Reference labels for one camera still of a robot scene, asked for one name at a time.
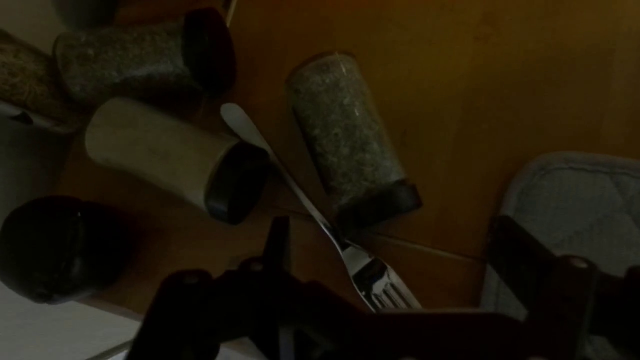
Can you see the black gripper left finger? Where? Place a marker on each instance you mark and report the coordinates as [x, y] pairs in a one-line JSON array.
[[277, 249]]

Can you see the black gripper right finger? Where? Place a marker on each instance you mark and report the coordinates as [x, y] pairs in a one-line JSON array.
[[520, 270]]

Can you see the green herb spice bottle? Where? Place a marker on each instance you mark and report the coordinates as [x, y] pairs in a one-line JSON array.
[[346, 139]]

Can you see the white spice bottle black cap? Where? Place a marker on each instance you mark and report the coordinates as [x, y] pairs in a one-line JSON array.
[[217, 172]]

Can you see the dark herb spice bottle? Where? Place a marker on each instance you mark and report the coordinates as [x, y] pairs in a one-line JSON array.
[[188, 54]]

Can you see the silver fork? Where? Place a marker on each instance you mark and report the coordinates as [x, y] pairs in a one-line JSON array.
[[373, 279]]

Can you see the black round lid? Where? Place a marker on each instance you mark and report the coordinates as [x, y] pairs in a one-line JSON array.
[[61, 249]]

